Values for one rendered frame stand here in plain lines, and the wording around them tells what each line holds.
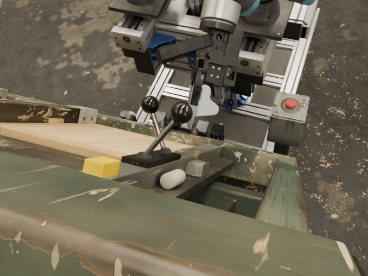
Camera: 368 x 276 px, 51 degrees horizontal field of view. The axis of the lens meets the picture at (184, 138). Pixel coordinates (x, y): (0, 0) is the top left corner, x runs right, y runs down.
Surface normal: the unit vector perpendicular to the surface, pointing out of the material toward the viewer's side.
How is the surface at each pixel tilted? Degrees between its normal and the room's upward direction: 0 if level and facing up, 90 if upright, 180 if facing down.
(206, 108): 42
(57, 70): 0
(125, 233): 56
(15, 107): 90
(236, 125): 0
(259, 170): 34
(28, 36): 0
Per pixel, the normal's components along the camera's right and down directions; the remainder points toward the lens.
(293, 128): -0.32, 0.82
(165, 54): 0.04, 0.07
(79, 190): 0.20, -0.98
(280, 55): -0.11, -0.53
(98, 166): -0.26, 0.03
